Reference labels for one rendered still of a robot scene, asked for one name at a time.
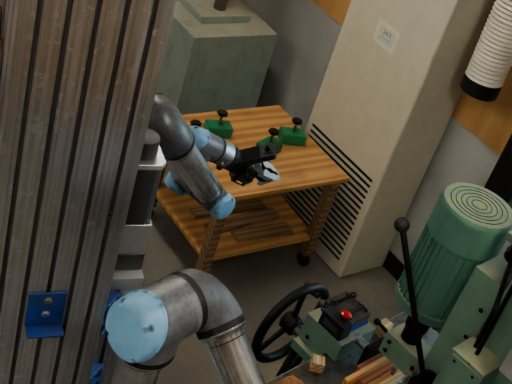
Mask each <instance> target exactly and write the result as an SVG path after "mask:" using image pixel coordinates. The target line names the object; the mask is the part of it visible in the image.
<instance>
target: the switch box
mask: <svg viewBox="0 0 512 384"><path fill-rule="evenodd" d="M499 371H500V372H502V373H503V374H504V375H505V376H506V377H507V378H508V379H509V380H510V381H511V382H512V348H511V349H510V352H509V353H508V355H507V356H506V358H505V359H504V361H503V363H502V364H501V366H500V368H499Z"/></svg>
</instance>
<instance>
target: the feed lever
mask: <svg viewBox="0 0 512 384"><path fill-rule="evenodd" d="M394 227H395V230H396V231H398V232H400V236H401V243H402V253H403V258H404V264H405V274H406V280H407V285H408V295H409V301H410V307H411V317H412V323H413V329H414V339H415V344H416V350H417V356H418V366H419V373H418V374H416V375H414V376H412V377H411V378H410V379H409V380H408V384H432V383H433V381H434V380H435V378H436V376H437V374H436V373H435V372H433V371H432V370H426V369H425V365H424V355H423V349H422V343H421V333H420V327H419V321H418V311H417V305H416V299H415V294H414V284H413V278H412V272H411V262H410V256H409V250H408V240H407V235H406V232H407V231H408V229H409V227H410V222H409V221H408V219H406V218H405V217H399V218H397V220H396V221H395V223H394Z"/></svg>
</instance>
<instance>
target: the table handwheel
mask: <svg viewBox="0 0 512 384"><path fill-rule="evenodd" d="M310 293H319V294H320V299H323V300H327V298H328V297H329V295H330V293H329V291H328V288H327V287H326V286H325V285H324V284H321V283H308V284H306V285H303V286H301V287H299V288H297V289H295V290H294V291H292V292H291V293H289V294H288V295H286V296H285V297H283V298H282V299H281V300H280V301H279V302H278V303H277V304H276V305H275V306H274V307H273V308H272V309H271V310H270V311H269V312H268V314H267V315H266V316H265V317H264V319H263V321H262V322H261V323H260V325H259V326H258V329H257V331H256V332H255V334H254V337H253V340H252V343H251V349H252V350H253V353H254V356H255V358H256V360H257V361H258V362H261V363H270V362H274V361H276V360H279V359H281V358H283V357H285V356H286V355H288V353H289V352H290V350H291V349H292V348H291V346H290V345H291V342H292V341H290V342H289V343H288V344H286V345H284V346H283V347H281V348H280V349H278V350H276V351H273V352H270V353H262V351H263V350H264V349H265V348H266V347H268V346H269V345H270V344H271V343H272V342H274V341H275V340H276V339H278V337H280V336H281V335H282V334H284V333H285V332H286V333H287V334H288V335H289V336H290V335H295V338H296V337H298V336H299V333H300V331H301V328H302V326H303V320H302V319H301V318H300V317H299V316H298V314H299V311H300V309H301V307H302V304H303V302H304V300H305V298H306V295H308V294H310ZM297 300H298V302H297V304H296V307H295V309H294V310H293V311H289V312H286V313H285V314H284V315H283V316H282V317H281V319H280V323H279V326H280V329H279V330H278V331H277V332H275V333H274V334H273V335H272V336H271V337H269V338H268V339H267V340H266V341H265V342H264V343H262V342H263V340H264V336H265V335H266V333H267V331H268V330H269V328H270V327H271V325H272V324H273V323H274V322H275V320H276V319H277V318H278V317H279V316H280V315H281V313H282V312H283V311H285V310H286V309H287V308H288V307H289V306H290V305H292V304H293V303H294V302H295V301H297Z"/></svg>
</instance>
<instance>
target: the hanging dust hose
mask: <svg viewBox="0 0 512 384"><path fill-rule="evenodd" d="M490 12H491V13H490V15H489V18H487V22H486V23H485V26H484V27H483V29H484V30H483V31H482V34H481V35H480V38H479V39H478V42H477V44H476V45H477V46H476V47H475V50H474V52H473V53H474V54H472V58H471V59H470V62H469V65H468V66H467V70H466V71H465V74H464V76H463V78H462V81H461V82H460V87H461V89H462V90H463V91H464V92H465V93H466V94H467V95H469V96H471V97H473V98H475V99H478V100H480V101H495V100H496V99H497V97H498V95H499V92H500V90H501V88H502V86H503V83H504V82H505V79H506V78H507V75H508V71H510V68H511V66H512V0H496V2H494V5H493V6H492V10H491V11H490Z"/></svg>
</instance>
